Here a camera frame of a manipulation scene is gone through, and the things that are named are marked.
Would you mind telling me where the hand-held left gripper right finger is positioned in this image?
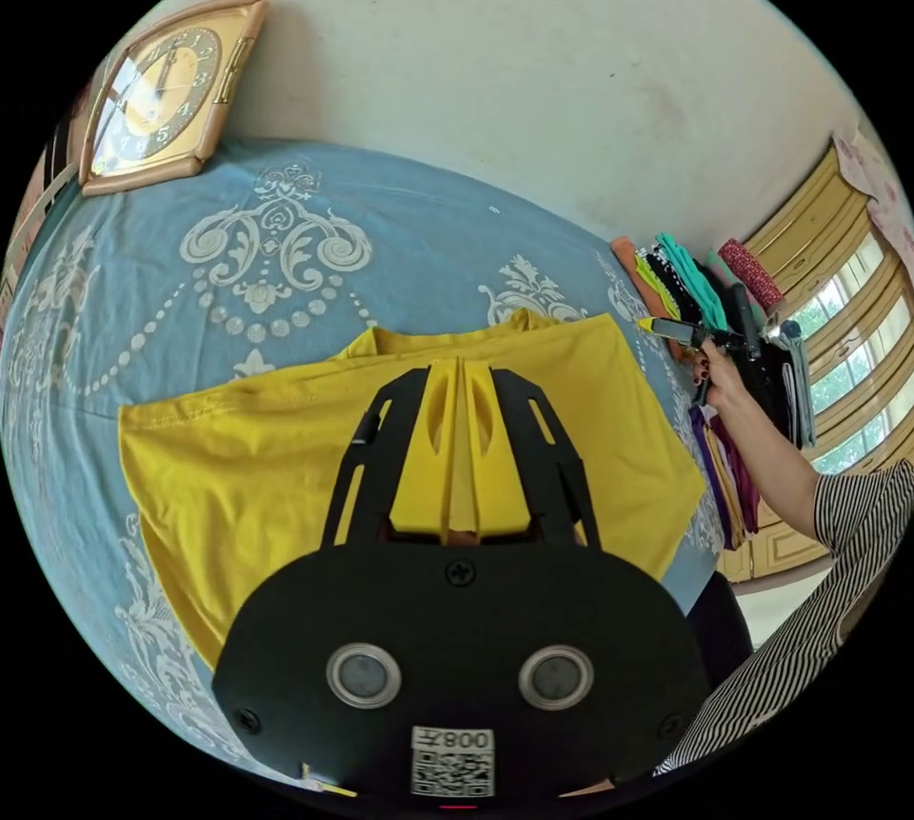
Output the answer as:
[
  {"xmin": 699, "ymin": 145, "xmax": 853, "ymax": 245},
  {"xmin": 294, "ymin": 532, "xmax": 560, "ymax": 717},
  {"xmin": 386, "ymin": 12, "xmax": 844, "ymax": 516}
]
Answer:
[{"xmin": 456, "ymin": 359, "xmax": 531, "ymax": 535}]

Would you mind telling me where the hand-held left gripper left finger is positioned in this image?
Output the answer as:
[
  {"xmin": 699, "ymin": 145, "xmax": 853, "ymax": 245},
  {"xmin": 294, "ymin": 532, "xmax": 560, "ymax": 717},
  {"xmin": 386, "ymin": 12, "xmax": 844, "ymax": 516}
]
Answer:
[{"xmin": 387, "ymin": 361, "xmax": 460, "ymax": 537}]

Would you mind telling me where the yellow short sleeve shirt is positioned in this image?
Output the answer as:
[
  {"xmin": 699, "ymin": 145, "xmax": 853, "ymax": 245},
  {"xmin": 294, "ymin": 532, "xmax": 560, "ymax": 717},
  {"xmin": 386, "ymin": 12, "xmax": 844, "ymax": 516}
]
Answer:
[{"xmin": 117, "ymin": 307, "xmax": 708, "ymax": 672}]

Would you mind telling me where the person's right forearm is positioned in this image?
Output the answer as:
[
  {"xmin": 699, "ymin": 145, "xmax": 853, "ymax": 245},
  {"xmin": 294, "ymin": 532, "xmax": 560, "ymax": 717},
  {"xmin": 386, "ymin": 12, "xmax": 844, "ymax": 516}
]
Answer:
[{"xmin": 713, "ymin": 390, "xmax": 838, "ymax": 540}]

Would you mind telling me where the person's right hand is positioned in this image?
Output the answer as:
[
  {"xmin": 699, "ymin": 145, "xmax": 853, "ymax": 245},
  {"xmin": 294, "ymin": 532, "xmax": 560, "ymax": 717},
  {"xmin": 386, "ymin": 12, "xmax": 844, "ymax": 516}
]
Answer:
[{"xmin": 687, "ymin": 336, "xmax": 749, "ymax": 412}]

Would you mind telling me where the pile of clothes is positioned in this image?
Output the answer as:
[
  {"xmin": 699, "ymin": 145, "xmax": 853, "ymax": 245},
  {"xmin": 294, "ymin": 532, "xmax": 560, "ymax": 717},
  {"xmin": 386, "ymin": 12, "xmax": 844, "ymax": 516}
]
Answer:
[{"xmin": 610, "ymin": 232, "xmax": 820, "ymax": 551}]

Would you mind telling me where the bed with blue printed sheet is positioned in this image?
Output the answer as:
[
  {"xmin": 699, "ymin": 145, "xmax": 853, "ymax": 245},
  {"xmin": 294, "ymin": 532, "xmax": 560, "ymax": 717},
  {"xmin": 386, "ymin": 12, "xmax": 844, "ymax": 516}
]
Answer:
[{"xmin": 0, "ymin": 137, "xmax": 729, "ymax": 792}]

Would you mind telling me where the pink flowered curtain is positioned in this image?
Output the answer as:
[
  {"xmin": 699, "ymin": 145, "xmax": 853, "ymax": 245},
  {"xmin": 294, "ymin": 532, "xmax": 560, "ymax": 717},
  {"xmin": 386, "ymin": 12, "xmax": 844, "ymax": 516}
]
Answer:
[{"xmin": 831, "ymin": 125, "xmax": 914, "ymax": 258}]

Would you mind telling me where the person's body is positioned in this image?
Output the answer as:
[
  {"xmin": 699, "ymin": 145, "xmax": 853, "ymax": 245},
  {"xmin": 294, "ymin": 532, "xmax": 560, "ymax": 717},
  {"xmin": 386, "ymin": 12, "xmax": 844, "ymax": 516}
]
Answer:
[{"xmin": 650, "ymin": 456, "xmax": 914, "ymax": 780}]

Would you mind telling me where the window with yellow frame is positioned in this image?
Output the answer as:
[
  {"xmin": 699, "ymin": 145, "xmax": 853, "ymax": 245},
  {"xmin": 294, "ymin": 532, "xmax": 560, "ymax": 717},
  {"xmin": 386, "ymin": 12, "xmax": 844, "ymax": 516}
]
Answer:
[{"xmin": 742, "ymin": 141, "xmax": 914, "ymax": 478}]

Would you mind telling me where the gold framed wall clock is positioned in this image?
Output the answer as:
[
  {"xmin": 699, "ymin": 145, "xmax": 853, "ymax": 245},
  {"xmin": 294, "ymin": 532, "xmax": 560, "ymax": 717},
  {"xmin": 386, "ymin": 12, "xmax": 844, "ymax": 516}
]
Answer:
[{"xmin": 76, "ymin": 0, "xmax": 269, "ymax": 198}]

